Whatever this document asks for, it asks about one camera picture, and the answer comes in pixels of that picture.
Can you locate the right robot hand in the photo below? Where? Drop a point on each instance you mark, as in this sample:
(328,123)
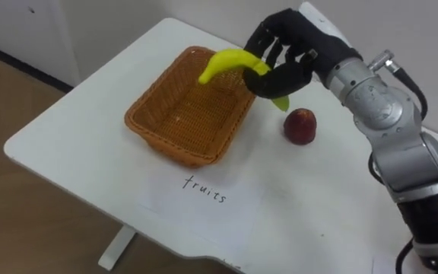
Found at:
(299,38)

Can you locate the yellow banana soft toy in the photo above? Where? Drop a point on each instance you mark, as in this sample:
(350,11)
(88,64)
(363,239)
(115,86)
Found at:
(234,61)

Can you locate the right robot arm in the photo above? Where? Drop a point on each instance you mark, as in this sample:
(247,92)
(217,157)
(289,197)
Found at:
(397,125)

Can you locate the red apple soft toy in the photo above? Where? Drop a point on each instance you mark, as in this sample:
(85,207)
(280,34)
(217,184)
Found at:
(300,126)

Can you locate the orange woven basket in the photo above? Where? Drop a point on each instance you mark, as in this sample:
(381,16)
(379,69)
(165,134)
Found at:
(190,114)

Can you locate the white desk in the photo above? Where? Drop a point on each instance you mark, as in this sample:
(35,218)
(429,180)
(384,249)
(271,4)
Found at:
(165,160)

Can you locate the white paper sheet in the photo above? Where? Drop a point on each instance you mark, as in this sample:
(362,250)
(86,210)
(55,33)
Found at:
(204,213)

